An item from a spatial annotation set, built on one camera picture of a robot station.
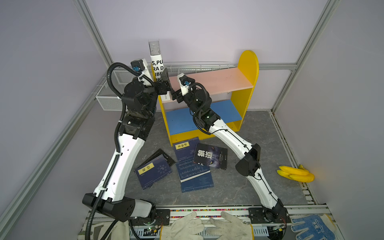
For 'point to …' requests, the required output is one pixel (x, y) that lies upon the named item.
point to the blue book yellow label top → (185, 150)
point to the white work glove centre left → (187, 227)
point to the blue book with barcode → (189, 170)
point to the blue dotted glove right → (322, 227)
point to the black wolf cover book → (210, 155)
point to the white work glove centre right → (234, 230)
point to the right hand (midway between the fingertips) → (177, 81)
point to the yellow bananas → (299, 174)
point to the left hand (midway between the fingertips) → (158, 72)
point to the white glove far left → (99, 226)
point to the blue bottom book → (204, 181)
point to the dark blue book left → (152, 171)
